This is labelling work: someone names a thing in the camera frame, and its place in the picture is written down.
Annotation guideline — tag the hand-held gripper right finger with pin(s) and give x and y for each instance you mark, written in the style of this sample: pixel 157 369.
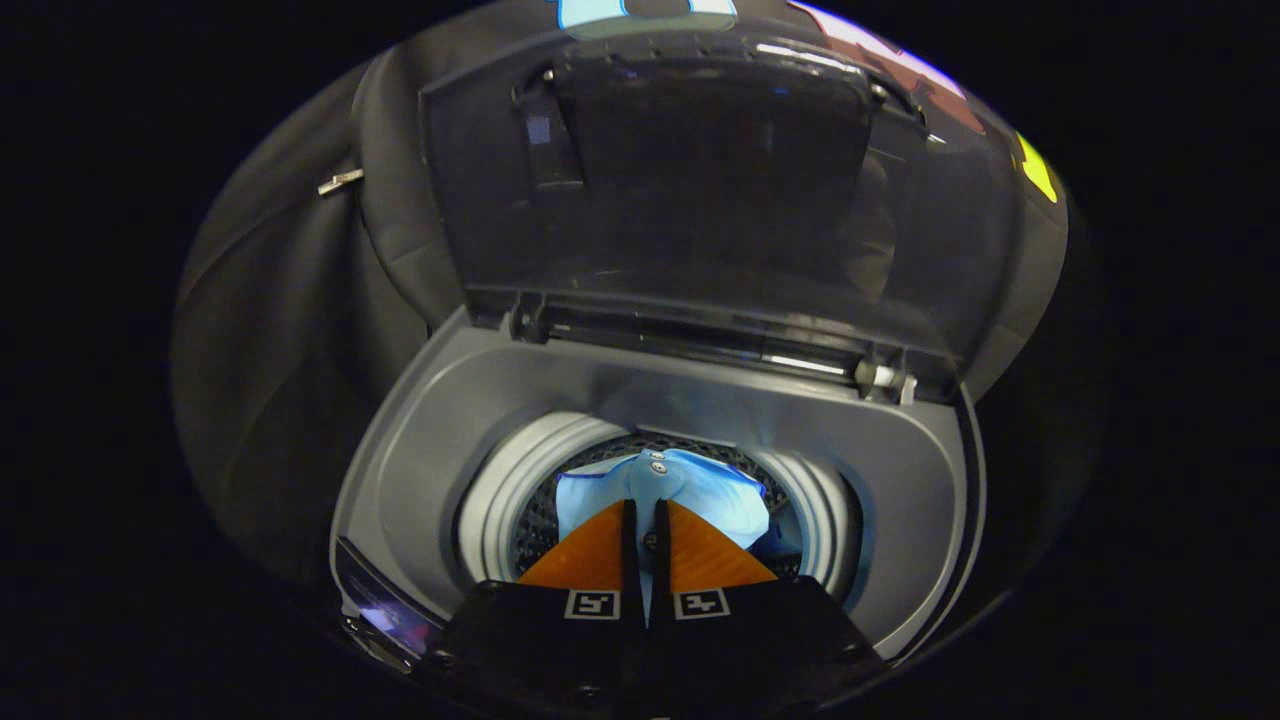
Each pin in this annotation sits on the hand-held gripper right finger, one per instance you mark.
pixel 661 570

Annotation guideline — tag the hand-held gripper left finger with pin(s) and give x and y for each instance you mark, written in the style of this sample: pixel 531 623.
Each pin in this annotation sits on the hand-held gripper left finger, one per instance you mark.
pixel 630 570

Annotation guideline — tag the light blue polo shirt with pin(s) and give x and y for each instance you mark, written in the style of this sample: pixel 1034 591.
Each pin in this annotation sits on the light blue polo shirt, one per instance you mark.
pixel 720 500

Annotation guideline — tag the silver cloth clip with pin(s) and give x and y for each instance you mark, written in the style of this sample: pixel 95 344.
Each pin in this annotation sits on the silver cloth clip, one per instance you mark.
pixel 340 182

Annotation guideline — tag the dark washing machine lid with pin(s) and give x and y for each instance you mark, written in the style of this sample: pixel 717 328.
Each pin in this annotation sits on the dark washing machine lid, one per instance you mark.
pixel 700 180

